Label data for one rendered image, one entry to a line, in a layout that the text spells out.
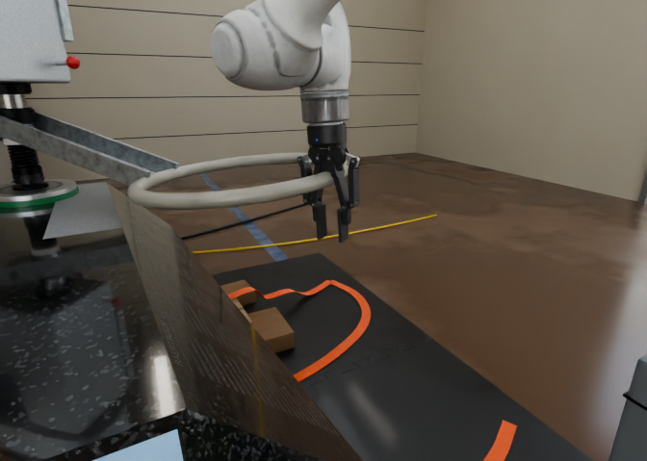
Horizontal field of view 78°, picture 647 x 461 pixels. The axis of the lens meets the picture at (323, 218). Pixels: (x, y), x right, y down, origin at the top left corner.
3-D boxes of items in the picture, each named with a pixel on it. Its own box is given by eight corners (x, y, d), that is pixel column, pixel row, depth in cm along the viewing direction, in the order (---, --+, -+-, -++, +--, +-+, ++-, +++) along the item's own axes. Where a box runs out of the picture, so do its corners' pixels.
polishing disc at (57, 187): (7, 206, 97) (6, 201, 96) (-33, 194, 106) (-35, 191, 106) (92, 188, 114) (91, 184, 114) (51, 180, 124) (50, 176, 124)
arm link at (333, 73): (317, 91, 81) (274, 94, 71) (311, 7, 77) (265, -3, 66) (363, 89, 75) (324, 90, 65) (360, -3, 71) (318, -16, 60)
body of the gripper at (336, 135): (354, 120, 77) (356, 168, 80) (317, 121, 81) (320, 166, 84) (336, 124, 71) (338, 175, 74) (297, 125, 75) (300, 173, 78)
